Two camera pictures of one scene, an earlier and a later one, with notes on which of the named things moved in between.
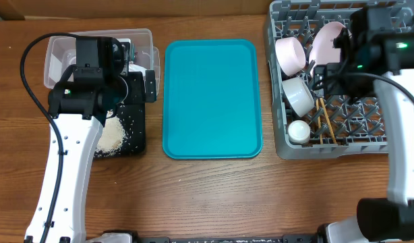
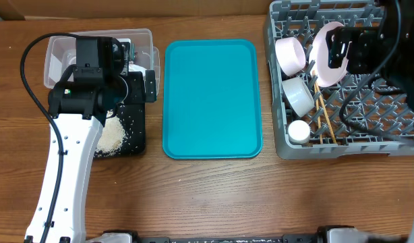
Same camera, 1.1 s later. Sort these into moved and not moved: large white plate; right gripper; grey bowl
Moved: right gripper
Not moved: grey bowl; large white plate
